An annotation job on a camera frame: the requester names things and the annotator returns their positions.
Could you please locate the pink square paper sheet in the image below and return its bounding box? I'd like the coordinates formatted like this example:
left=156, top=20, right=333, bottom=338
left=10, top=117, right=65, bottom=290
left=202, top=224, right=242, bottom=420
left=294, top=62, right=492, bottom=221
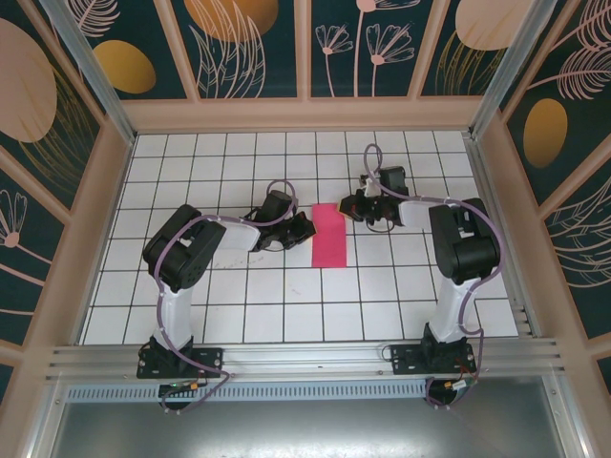
left=310, top=203, right=348, bottom=269

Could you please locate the grey metal sheet panel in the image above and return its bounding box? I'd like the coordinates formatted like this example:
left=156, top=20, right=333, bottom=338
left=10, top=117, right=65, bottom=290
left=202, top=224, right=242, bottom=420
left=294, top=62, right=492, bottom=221
left=45, top=398, right=569, bottom=458

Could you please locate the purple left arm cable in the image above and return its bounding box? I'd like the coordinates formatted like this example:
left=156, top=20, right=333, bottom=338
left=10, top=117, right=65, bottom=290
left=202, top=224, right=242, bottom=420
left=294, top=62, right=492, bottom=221
left=155, top=178, right=300, bottom=415

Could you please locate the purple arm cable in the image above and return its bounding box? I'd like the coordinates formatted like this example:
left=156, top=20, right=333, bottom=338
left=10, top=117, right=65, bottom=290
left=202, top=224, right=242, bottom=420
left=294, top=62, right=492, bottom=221
left=155, top=178, right=300, bottom=415
left=364, top=144, right=506, bottom=410

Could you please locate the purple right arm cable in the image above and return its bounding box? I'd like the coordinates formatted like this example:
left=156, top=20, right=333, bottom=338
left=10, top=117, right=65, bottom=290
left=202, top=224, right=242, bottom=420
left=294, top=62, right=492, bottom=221
left=364, top=144, right=506, bottom=410

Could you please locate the aluminium table side rail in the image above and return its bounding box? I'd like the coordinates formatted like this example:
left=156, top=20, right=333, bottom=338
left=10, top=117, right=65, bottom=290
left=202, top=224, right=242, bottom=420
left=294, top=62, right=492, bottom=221
left=461, top=131, right=536, bottom=338

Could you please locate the long aluminium base rail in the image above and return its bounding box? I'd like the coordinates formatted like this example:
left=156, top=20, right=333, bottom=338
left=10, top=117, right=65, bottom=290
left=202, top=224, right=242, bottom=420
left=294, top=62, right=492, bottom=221
left=45, top=336, right=567, bottom=383

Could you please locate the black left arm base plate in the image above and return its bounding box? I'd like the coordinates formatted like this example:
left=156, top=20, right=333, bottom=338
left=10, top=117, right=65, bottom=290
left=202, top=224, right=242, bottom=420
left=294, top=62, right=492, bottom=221
left=137, top=346, right=225, bottom=381

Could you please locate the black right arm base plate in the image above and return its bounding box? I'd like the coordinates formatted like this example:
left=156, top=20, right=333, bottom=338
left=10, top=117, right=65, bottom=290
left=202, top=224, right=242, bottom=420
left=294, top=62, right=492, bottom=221
left=390, top=341, right=478, bottom=378

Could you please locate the grey slotted cable duct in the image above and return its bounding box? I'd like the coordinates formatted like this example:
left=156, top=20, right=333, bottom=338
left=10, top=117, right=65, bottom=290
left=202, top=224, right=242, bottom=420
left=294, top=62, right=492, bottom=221
left=64, top=380, right=429, bottom=402

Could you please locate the aluminium frame post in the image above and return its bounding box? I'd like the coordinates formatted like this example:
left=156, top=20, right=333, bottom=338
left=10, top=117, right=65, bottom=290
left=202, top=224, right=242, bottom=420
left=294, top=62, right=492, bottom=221
left=470, top=0, right=572, bottom=139
left=37, top=0, right=137, bottom=147

